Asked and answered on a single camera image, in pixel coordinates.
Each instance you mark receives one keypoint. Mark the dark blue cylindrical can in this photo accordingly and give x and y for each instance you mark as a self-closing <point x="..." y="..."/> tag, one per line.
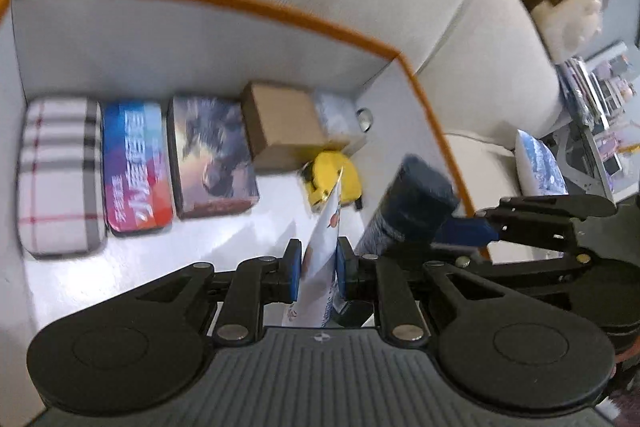
<point x="410" y="202"/>

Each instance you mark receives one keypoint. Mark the small brown cardboard box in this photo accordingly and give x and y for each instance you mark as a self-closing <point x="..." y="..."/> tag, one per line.
<point x="285" y="122"/>

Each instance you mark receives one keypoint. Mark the stack of magazines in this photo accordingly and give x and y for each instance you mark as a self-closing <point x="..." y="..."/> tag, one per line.
<point x="582" y="92"/>

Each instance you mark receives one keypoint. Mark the plaid rectangular case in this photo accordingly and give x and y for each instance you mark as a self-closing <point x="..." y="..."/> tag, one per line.
<point x="55" y="177"/>

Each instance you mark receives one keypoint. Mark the white and brown plush toy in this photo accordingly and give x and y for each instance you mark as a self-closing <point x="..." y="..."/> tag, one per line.
<point x="565" y="17"/>

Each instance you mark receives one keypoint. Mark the white metal rack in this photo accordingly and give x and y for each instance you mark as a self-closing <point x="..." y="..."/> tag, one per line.
<point x="595" y="167"/>

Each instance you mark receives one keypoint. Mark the blue and white patterned pillow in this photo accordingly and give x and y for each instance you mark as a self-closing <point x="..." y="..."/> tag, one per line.
<point x="540" y="162"/>

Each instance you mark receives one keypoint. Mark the orange cardboard box white inside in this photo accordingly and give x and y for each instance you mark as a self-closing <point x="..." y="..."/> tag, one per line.
<point x="200" y="37"/>

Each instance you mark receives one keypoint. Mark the white printed packet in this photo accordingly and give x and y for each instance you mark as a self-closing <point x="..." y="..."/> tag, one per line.
<point x="315" y="277"/>

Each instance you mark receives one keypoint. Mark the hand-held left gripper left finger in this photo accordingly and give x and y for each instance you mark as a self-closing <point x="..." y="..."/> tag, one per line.
<point x="295" y="268"/>

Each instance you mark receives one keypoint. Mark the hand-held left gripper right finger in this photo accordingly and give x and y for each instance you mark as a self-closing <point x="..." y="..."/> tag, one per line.
<point x="342" y="264"/>

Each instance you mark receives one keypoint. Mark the dark painted picture tin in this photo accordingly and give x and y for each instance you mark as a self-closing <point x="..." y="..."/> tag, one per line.
<point x="210" y="157"/>

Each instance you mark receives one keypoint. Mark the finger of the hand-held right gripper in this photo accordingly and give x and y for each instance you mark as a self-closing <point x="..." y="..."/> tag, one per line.
<point x="525" y="271"/>
<point x="465" y="232"/>

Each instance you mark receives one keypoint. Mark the yellow tape measure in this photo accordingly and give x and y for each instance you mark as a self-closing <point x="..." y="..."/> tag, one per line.
<point x="325" y="172"/>

